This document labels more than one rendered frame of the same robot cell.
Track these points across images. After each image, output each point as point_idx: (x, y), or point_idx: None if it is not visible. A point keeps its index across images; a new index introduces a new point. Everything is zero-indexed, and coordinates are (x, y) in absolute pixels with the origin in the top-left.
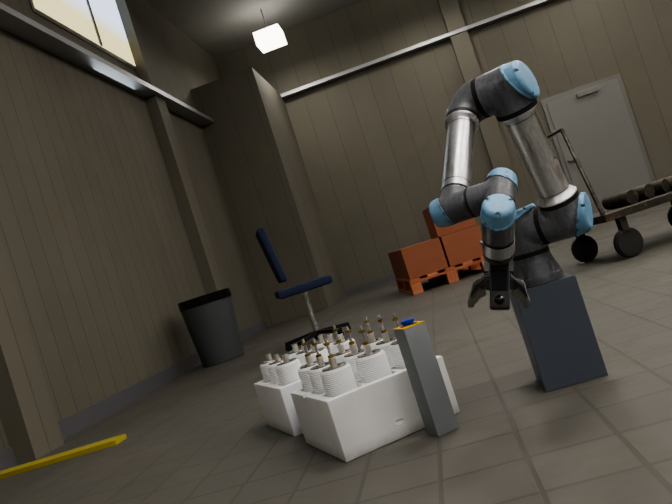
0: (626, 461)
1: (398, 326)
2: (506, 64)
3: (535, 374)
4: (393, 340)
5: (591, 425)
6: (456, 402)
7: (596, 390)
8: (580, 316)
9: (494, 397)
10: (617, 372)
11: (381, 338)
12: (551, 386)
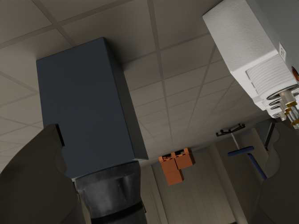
0: None
1: (294, 110)
2: None
3: (123, 74)
4: (280, 98)
5: None
6: (207, 24)
7: (20, 15)
8: None
9: (162, 44)
10: (26, 64)
11: (276, 106)
12: (97, 42)
